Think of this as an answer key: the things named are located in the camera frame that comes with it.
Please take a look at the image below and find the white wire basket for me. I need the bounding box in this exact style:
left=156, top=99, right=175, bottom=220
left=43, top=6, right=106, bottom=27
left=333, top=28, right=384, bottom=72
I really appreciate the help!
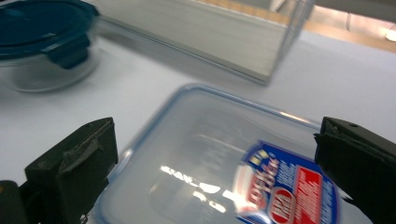
left=90, top=0, right=317, bottom=86

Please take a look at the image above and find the round container dark teal lid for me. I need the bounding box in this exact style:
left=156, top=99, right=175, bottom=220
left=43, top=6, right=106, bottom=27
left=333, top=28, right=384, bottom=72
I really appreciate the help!
left=0, top=0, right=102, bottom=93

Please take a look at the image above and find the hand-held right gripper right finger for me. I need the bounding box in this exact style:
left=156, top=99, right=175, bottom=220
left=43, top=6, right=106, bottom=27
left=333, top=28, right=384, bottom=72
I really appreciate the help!
left=313, top=116, right=396, bottom=224

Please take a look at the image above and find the clear rectangular food container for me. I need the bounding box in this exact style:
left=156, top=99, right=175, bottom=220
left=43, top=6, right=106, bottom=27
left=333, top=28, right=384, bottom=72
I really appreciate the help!
left=92, top=83, right=353, bottom=224

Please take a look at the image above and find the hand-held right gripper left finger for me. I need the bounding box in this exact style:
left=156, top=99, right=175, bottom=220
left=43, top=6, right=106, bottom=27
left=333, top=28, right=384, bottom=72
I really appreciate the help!
left=24, top=117, right=120, bottom=224

